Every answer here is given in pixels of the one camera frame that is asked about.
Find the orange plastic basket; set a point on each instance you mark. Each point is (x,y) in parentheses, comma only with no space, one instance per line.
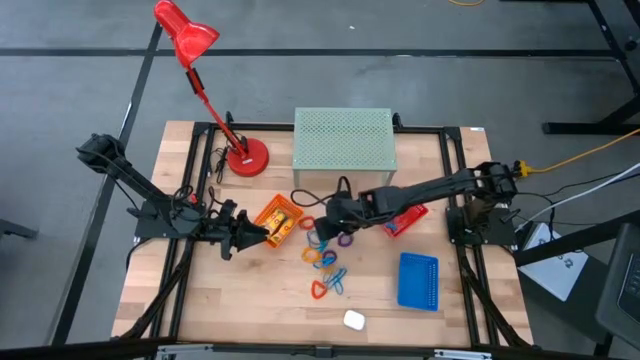
(282,201)

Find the black stand foot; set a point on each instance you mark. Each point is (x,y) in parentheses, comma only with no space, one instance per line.
(15,229)

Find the white box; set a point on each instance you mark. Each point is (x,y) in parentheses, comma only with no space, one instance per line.
(555,270)

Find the yellow snack bag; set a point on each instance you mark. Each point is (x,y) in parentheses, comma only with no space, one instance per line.
(276,220)

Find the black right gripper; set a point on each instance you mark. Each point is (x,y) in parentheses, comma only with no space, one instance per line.
(350,212)

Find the black metal beam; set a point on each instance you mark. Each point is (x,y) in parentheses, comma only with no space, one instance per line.
(575,240)

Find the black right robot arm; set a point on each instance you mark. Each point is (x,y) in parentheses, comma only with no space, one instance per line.
(440,187)

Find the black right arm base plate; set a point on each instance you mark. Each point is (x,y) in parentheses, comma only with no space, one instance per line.
(500,232)

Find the white earbuds case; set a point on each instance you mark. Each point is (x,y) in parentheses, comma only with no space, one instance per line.
(354,320)

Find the yellow snack packets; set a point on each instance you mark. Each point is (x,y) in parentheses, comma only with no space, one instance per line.
(286,229)

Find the camera rig crossbar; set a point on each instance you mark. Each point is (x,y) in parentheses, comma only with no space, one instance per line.
(320,352)

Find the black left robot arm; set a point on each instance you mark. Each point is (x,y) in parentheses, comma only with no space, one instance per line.
(130,175)

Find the black metal stand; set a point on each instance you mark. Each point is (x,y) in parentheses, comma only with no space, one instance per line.
(590,127)

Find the red desk lamp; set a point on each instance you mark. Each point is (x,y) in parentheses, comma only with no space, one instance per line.
(247,160)

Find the green perforated metal shelf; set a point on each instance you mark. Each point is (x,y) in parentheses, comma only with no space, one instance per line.
(345,140)

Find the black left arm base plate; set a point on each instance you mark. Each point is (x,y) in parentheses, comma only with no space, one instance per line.
(150,225)

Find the blue plastic basket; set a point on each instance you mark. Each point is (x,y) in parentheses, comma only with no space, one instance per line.
(417,282)

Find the black aluminium table frame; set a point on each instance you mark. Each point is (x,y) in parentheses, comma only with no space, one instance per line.
(447,160)

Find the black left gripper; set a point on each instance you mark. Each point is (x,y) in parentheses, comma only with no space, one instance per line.
(225,227)

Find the red plastic basket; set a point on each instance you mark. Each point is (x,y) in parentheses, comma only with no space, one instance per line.
(415,215)

